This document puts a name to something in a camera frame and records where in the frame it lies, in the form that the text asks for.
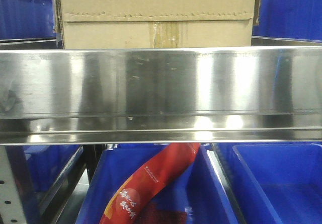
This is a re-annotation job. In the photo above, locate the blue bin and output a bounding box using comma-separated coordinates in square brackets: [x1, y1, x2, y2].
[76, 143, 237, 223]
[216, 142, 321, 223]
[23, 144, 79, 192]
[253, 0, 321, 41]
[1, 0, 56, 40]

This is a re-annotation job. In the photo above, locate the blue bin lower left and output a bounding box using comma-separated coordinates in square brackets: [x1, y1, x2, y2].
[23, 144, 79, 192]

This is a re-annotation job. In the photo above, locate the blue bin lower right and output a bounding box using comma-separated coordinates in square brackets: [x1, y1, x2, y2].
[216, 142, 321, 223]

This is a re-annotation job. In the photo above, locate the blue bin upper right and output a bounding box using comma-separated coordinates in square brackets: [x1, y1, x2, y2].
[253, 0, 321, 41]

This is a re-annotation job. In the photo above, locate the red snack bag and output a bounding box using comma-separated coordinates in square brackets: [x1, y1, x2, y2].
[99, 142, 200, 223]

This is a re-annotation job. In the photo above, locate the stainless steel shelf rail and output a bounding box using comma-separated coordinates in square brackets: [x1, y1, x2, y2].
[1, 46, 321, 145]

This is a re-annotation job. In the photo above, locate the blue bin upper left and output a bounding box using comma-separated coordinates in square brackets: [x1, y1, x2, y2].
[1, 0, 56, 40]

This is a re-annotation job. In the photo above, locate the plain brown cardboard box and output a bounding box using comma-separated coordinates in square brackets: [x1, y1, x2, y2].
[53, 0, 260, 49]

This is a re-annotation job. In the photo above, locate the white perforated shelf upright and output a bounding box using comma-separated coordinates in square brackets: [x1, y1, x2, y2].
[1, 145, 41, 223]

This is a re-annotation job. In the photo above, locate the blue bin lower centre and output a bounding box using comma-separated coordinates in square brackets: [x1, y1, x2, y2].
[76, 143, 237, 223]

